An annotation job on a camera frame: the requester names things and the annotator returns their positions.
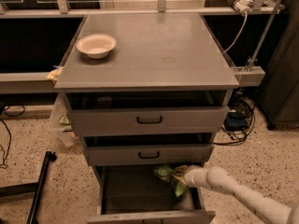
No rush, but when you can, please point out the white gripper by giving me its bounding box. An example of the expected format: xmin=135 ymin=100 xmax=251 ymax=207
xmin=173 ymin=165 xmax=206 ymax=188

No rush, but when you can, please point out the green rice chip bag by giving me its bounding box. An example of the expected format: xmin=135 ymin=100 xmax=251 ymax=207
xmin=154 ymin=164 xmax=189 ymax=197

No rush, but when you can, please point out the bottom grey drawer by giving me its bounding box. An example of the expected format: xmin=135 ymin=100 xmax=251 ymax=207
xmin=87 ymin=165 xmax=215 ymax=224

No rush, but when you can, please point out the grey drawer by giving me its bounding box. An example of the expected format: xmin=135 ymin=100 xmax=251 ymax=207
xmin=84 ymin=133 xmax=213 ymax=166
xmin=65 ymin=91 xmax=228 ymax=136
xmin=87 ymin=165 xmax=215 ymax=224

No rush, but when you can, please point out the top grey drawer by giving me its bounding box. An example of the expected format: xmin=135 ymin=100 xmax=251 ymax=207
xmin=65 ymin=91 xmax=228 ymax=136

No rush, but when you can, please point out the middle grey drawer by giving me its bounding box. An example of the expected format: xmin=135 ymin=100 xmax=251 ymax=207
xmin=84 ymin=133 xmax=213 ymax=166

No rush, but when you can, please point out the grey drawer cabinet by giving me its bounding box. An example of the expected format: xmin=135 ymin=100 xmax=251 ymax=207
xmin=54 ymin=12 xmax=240 ymax=224

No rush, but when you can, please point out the clear plastic bag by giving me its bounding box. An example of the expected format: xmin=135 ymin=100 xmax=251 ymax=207
xmin=50 ymin=94 xmax=80 ymax=147

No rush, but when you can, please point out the dark grey cabinet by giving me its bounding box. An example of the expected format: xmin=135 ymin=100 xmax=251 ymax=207
xmin=258 ymin=0 xmax=299 ymax=130

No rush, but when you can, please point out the black metal stand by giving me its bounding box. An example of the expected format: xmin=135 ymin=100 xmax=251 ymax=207
xmin=0 ymin=151 xmax=57 ymax=224

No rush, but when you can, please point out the yellow snack packet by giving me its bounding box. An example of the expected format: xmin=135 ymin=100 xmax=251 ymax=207
xmin=47 ymin=67 xmax=63 ymax=82

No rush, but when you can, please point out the white power strip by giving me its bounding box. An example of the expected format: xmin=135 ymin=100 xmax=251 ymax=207
xmin=226 ymin=0 xmax=252 ymax=15

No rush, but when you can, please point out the black cable bundle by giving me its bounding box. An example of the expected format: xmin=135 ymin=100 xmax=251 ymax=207
xmin=213 ymin=96 xmax=256 ymax=147

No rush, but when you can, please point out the white power cable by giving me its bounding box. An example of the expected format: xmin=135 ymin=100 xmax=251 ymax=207
xmin=221 ymin=11 xmax=249 ymax=55

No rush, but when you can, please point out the black floor cable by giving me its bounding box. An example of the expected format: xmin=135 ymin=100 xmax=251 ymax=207
xmin=0 ymin=105 xmax=26 ymax=170

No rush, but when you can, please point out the grey metal rail frame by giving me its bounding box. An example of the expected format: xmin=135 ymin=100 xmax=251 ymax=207
xmin=0 ymin=0 xmax=285 ymax=93

